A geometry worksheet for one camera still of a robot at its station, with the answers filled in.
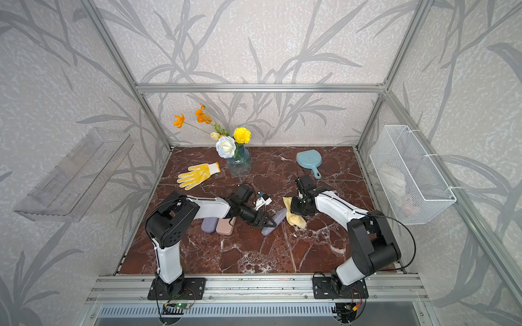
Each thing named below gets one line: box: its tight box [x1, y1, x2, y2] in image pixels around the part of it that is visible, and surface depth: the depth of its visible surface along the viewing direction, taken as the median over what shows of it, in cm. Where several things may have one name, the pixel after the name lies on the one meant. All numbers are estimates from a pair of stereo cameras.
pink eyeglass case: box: [216, 218, 234, 235], surface depth 88 cm
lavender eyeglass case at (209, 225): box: [201, 217, 220, 234], surface depth 88 cm
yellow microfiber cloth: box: [282, 196, 307, 229], surface depth 87 cm
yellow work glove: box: [176, 161, 221, 191], surface depth 110 cm
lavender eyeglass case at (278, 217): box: [261, 207, 287, 236], surface depth 87 cm
